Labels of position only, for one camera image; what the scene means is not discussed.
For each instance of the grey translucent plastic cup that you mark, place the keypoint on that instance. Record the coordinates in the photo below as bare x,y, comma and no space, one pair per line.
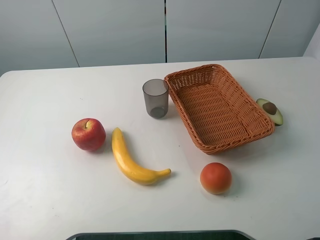
156,97

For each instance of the yellow banana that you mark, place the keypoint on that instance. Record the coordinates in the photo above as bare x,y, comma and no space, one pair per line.
129,167

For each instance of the orange wicker basket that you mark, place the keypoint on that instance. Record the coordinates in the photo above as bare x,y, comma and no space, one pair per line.
217,112

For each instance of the halved avocado with pit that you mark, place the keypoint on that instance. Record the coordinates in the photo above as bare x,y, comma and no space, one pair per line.
271,110

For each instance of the orange red round fruit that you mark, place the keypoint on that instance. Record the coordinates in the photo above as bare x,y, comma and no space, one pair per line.
216,178

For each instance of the red apple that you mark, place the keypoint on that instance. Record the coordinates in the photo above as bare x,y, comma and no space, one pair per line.
88,134

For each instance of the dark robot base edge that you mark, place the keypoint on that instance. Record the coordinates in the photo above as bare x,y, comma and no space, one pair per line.
165,235

